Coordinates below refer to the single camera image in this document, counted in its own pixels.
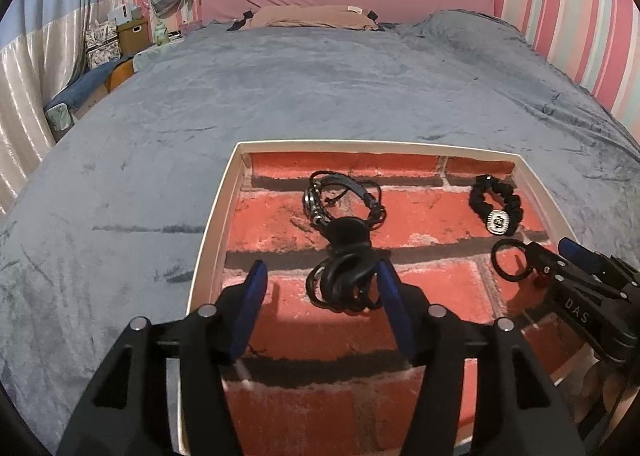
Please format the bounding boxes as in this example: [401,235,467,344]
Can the black hair tie red balls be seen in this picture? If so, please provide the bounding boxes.
[490,238,542,286]

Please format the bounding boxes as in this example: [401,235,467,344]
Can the blue folded cloth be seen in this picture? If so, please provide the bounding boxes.
[43,55,131,112]

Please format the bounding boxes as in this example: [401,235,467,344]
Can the patterned fabric bag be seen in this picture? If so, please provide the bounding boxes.
[85,20,122,69]

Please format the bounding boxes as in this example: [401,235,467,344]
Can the grey plush bed blanket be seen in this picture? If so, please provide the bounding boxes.
[1,11,639,450]

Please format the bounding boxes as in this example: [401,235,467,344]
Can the black scrunchie with flower charm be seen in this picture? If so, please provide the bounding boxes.
[469,174,524,237]

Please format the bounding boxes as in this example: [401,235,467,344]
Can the black hair claw clip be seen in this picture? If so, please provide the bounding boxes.
[305,216,392,314]

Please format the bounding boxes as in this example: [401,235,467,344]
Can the cream satin curtain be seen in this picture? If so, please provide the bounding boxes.
[1,0,123,214]

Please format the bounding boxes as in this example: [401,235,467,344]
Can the beige jewelry tray brick lining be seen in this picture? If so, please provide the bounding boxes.
[189,140,586,455]

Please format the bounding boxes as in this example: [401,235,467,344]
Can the black cord bracelet bundle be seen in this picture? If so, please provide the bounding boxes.
[302,170,388,232]

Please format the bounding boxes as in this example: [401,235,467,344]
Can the brown storage box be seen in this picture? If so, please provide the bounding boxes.
[116,17,151,55]

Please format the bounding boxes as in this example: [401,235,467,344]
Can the tan pillow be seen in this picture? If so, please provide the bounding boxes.
[228,5,380,31]

